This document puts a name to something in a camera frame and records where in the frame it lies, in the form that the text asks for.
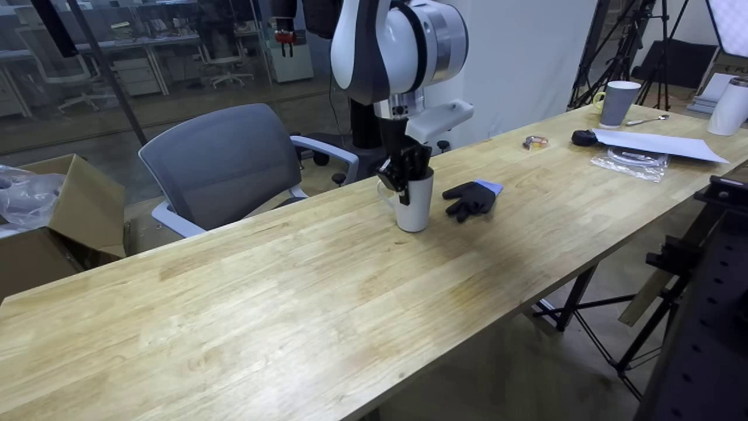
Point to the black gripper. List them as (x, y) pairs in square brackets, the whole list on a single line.
[(406, 155)]

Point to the white ceramic mug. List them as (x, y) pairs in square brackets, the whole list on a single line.
[(414, 213)]

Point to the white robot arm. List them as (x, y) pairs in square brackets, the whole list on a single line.
[(406, 47)]

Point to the grey paper cup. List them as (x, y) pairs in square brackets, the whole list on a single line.
[(617, 106)]

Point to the black work glove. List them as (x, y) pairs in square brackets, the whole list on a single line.
[(470, 200)]

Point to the small brown object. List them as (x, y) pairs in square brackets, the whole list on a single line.
[(535, 141)]

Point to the white backdrop sheet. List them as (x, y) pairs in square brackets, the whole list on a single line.
[(521, 61)]

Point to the small black rounded object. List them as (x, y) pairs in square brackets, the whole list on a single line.
[(584, 138)]

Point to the grey mesh office chair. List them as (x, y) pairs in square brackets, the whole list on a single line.
[(218, 165)]

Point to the black folding table legs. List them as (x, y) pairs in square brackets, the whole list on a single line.
[(576, 296)]

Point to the clear plastic sleeve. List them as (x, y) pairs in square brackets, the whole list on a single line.
[(631, 165)]

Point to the silver pen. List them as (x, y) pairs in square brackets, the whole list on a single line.
[(645, 119)]

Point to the black light stand tripod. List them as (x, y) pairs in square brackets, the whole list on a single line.
[(620, 47)]

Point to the white paper sheets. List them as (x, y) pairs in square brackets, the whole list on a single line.
[(663, 146)]

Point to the wooden strip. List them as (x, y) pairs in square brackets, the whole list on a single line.
[(645, 299)]

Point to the black slanted pole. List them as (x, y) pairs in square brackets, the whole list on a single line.
[(109, 85)]

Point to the white paper roll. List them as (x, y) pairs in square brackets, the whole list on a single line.
[(731, 108)]

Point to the brown cardboard box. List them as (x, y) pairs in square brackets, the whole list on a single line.
[(77, 212)]

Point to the black perforated breadboard table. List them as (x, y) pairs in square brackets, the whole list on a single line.
[(708, 352)]

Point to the clear crumpled plastic bag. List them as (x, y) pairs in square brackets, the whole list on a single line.
[(25, 194)]

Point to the black wheeled pedestal column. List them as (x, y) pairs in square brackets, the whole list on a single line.
[(365, 129)]

